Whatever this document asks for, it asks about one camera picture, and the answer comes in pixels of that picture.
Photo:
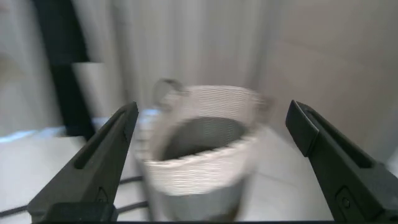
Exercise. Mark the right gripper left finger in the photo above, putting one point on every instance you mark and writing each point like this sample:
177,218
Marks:
93,186

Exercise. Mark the white curtain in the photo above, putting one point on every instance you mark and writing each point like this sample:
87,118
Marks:
171,40

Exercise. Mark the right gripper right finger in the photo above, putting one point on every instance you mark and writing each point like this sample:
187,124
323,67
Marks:
342,174

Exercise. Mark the black clothes rack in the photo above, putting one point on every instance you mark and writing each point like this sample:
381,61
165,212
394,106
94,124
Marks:
65,77

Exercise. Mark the white laundry basket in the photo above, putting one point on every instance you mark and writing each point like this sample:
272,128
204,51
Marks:
202,168

